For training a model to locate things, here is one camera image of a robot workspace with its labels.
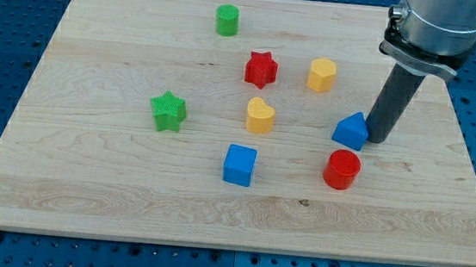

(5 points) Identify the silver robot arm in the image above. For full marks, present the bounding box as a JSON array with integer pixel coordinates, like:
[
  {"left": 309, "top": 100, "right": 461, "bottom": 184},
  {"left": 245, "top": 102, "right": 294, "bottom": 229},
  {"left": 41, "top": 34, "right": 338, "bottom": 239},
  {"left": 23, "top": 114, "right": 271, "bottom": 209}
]
[{"left": 380, "top": 0, "right": 476, "bottom": 81}]

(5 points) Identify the yellow hexagon block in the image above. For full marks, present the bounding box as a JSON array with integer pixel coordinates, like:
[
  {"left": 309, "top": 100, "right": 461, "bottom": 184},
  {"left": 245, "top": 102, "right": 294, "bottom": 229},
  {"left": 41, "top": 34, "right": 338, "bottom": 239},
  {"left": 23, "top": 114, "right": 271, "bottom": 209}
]
[{"left": 306, "top": 58, "right": 337, "bottom": 93}]

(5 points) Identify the wooden board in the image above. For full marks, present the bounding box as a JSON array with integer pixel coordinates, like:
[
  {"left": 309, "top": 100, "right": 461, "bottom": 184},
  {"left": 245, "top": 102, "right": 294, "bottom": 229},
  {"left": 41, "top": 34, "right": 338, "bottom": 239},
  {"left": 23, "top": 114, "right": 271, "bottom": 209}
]
[{"left": 0, "top": 0, "right": 476, "bottom": 267}]

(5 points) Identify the yellow heart block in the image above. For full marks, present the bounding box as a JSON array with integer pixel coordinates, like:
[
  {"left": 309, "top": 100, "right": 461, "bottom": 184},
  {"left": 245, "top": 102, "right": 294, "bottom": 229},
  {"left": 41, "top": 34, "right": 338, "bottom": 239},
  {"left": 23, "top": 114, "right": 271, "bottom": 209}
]
[{"left": 245, "top": 97, "right": 276, "bottom": 134}]

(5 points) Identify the blue cube block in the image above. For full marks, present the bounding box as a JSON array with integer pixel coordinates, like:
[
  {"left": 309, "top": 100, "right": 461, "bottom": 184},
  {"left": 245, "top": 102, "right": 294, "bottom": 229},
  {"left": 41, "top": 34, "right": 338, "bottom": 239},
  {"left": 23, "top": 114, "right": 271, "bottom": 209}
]
[{"left": 222, "top": 144, "right": 257, "bottom": 187}]

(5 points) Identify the red star block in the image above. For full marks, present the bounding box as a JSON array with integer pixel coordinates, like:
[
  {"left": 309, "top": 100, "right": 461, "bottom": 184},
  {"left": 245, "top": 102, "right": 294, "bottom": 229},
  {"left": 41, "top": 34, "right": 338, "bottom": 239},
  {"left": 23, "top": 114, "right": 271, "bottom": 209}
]
[{"left": 244, "top": 51, "right": 278, "bottom": 90}]

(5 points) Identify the green star block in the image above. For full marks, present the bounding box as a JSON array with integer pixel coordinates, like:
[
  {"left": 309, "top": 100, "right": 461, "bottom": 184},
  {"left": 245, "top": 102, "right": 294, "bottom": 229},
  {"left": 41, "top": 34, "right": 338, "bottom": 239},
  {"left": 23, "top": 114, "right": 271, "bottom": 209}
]
[{"left": 150, "top": 91, "right": 187, "bottom": 133}]

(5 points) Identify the red cylinder block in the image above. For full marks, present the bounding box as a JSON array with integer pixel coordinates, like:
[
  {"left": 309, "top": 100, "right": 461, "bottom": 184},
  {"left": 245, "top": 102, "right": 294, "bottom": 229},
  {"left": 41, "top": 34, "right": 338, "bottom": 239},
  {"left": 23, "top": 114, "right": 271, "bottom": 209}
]
[{"left": 323, "top": 149, "right": 362, "bottom": 190}]

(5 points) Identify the blue triangle block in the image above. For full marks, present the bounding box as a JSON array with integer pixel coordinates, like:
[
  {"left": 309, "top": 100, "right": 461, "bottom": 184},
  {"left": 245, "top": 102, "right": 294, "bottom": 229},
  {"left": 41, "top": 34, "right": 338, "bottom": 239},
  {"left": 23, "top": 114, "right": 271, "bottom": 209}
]
[{"left": 332, "top": 112, "right": 368, "bottom": 151}]

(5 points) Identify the green cylinder block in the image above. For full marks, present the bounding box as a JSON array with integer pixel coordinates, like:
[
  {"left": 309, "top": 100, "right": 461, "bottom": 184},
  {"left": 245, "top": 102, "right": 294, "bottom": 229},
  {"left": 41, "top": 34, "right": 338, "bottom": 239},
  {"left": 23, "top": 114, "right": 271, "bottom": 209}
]
[{"left": 215, "top": 4, "right": 240, "bottom": 37}]

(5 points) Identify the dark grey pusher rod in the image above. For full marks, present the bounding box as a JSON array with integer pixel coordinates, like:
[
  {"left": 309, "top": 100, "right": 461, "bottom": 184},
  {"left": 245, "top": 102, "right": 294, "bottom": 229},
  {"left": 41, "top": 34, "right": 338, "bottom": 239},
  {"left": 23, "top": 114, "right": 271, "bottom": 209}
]
[{"left": 365, "top": 64, "right": 425, "bottom": 143}]

